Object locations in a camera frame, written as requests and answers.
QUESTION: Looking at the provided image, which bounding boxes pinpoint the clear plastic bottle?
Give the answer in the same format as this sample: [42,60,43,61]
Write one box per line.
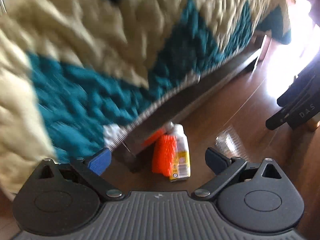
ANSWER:
[215,126,247,159]

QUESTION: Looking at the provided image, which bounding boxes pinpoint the orange label plastic bottle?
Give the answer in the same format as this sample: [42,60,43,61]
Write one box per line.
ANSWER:
[143,122,191,182]

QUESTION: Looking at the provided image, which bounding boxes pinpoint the teal cream knitted blanket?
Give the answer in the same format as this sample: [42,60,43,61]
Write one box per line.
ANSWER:
[1,0,291,196]

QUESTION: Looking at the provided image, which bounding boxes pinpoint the dark wooden bed frame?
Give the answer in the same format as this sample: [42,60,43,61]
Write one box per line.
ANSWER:
[112,44,261,172]

